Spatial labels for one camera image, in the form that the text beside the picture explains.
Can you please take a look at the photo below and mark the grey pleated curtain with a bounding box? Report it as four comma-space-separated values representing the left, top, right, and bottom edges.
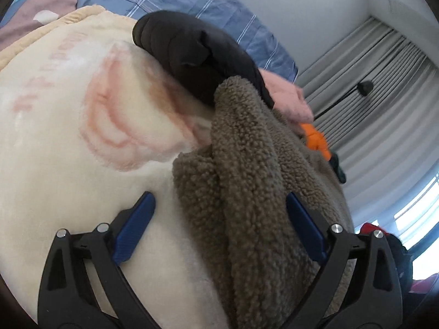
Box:
294, 15, 439, 228

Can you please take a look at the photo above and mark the window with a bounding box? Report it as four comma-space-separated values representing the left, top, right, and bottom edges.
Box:
394, 174, 439, 279

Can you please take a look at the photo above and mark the red cloth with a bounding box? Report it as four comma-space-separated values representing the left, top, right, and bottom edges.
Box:
356, 222, 390, 236

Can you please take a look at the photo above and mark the pink fluffy cloth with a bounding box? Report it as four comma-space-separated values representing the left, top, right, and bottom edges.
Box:
257, 68, 315, 124

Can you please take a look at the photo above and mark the dark green cloth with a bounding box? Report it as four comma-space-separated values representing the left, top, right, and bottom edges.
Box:
328, 152, 348, 185

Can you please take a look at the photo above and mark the black floor lamp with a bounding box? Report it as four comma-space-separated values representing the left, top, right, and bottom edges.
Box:
313, 80, 375, 121

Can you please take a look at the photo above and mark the cream printed blanket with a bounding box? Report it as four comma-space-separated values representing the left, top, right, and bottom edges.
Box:
0, 5, 231, 329

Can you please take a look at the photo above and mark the brown fleece jacket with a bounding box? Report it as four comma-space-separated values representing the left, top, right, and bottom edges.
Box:
171, 75, 357, 329

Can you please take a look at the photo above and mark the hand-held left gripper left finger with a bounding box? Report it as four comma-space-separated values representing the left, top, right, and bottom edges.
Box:
37, 191, 162, 329

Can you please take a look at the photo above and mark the blue plaid bed sheet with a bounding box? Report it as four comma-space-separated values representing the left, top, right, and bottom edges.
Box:
77, 0, 299, 83

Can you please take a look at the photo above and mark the orange cloth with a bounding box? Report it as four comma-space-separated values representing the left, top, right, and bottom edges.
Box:
299, 122, 332, 161

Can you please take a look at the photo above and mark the black puffer jacket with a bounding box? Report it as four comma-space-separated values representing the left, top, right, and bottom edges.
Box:
132, 10, 275, 111

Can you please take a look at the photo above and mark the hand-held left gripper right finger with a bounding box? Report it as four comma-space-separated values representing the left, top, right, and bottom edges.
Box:
281, 191, 404, 329

